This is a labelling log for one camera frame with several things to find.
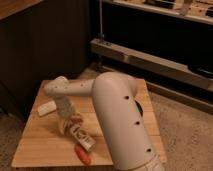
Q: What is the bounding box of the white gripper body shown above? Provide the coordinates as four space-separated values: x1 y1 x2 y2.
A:
54 97 80 135

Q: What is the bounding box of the white plastic bottle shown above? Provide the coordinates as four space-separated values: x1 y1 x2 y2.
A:
69 124 96 152

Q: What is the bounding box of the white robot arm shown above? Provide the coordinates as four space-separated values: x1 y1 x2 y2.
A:
44 72 165 171

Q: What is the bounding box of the beige sponge block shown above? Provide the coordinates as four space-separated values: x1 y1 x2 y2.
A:
37 101 56 117

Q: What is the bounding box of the orange carrot toy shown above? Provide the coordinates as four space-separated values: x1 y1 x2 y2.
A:
74 144 91 165

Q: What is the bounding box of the wooden folding table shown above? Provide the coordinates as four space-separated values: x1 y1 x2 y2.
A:
11 80 115 171

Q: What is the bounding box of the grey metal shelf rack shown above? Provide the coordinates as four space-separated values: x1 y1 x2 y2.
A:
91 0 213 92

